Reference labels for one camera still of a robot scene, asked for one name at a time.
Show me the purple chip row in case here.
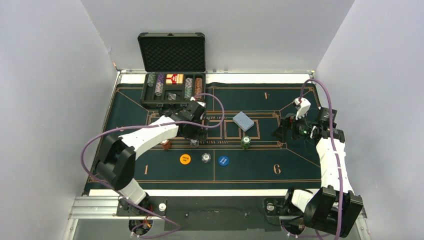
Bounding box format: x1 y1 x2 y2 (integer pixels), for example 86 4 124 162
154 73 166 97

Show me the blue chip row in case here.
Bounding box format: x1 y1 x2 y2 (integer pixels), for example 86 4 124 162
184 77 193 100

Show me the red playing card box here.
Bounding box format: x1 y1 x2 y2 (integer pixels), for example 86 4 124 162
165 73 184 85

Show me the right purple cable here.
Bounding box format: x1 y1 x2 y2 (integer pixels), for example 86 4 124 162
281 78 345 240

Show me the green poker table mat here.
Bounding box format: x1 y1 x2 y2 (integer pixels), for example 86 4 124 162
84 82 326 192

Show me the green poker chip stack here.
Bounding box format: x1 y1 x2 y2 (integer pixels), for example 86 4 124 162
240 135 251 150

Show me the black poker chip case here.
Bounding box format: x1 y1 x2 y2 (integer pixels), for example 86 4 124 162
137 32 206 109

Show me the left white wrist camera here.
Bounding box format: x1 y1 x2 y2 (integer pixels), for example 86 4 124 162
186 100 206 118

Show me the orange chip row in case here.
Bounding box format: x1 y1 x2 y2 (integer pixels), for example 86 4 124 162
194 77 203 101

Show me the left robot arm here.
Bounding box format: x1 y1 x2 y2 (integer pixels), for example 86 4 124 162
94 108 208 215

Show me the clear bag in case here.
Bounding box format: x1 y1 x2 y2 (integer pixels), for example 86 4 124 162
167 93 177 101

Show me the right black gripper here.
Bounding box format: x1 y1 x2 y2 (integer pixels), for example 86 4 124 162
272 110 319 144

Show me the orange poker chip stack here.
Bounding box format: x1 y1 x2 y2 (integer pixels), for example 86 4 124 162
161 139 171 150

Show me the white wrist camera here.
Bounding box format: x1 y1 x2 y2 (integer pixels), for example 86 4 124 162
292 97 311 120
186 100 206 118

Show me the blue playing card deck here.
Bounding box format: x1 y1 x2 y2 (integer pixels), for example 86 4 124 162
232 111 255 132

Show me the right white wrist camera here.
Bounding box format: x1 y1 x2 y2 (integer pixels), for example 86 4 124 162
292 97 311 120

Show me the blue small blind button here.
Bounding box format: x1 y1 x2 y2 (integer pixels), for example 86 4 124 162
218 155 230 167

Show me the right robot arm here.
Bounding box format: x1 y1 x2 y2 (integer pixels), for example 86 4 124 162
272 107 364 238

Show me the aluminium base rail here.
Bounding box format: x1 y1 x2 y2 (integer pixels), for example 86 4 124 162
62 195 372 240

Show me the green chip row in case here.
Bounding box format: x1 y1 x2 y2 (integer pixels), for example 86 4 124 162
147 73 157 87

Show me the yellow big blind button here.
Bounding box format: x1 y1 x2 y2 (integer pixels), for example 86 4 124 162
179 154 191 165

